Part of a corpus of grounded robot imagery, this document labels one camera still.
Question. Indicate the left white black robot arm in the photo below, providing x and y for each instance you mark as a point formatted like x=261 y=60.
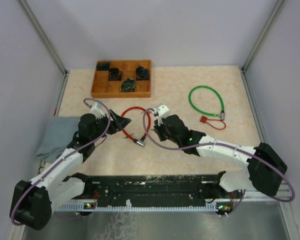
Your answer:
x=34 y=201

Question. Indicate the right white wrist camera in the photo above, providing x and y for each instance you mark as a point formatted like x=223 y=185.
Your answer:
x=161 y=111

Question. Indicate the black dotted rolled tie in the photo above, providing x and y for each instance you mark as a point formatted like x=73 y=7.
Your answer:
x=142 y=73

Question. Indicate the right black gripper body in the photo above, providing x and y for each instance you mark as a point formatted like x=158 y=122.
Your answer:
x=162 y=132

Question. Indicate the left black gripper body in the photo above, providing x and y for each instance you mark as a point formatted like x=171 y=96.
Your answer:
x=103 y=125

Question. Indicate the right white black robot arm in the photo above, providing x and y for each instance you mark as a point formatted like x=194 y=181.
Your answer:
x=261 y=168

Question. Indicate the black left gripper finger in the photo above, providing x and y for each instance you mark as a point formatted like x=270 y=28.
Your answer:
x=119 y=120
x=115 y=128

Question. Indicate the red cable lock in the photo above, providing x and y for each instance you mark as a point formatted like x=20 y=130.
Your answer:
x=141 y=141

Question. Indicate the folded blue jeans cloth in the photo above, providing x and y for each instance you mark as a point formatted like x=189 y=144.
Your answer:
x=58 y=135

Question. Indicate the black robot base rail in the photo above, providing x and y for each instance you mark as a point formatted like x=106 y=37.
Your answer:
x=152 y=193

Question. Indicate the dark green rolled tie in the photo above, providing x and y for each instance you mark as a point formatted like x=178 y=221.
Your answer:
x=103 y=66

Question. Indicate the green cable lock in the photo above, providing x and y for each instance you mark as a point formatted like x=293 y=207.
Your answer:
x=221 y=115

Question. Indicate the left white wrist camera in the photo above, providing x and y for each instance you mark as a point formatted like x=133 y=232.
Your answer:
x=96 y=110

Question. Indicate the thin red wire padlock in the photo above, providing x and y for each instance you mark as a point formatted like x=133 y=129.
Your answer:
x=216 y=124

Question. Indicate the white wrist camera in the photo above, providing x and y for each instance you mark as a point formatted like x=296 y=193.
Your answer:
x=96 y=110
x=161 y=111

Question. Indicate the black orange rolled tie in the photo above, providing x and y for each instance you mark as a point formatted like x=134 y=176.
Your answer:
x=114 y=74

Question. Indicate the blue yellow rolled tie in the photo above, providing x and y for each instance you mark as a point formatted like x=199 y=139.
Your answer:
x=128 y=85

